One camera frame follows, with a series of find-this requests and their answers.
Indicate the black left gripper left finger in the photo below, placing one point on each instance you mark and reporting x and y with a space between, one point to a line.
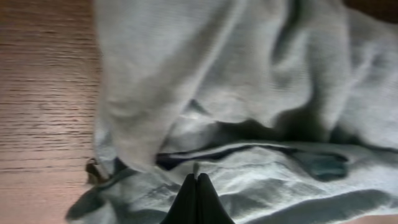
184 207

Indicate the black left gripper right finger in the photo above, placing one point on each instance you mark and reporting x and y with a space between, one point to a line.
210 209

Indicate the light teal t-shirt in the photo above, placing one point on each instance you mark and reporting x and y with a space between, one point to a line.
290 108

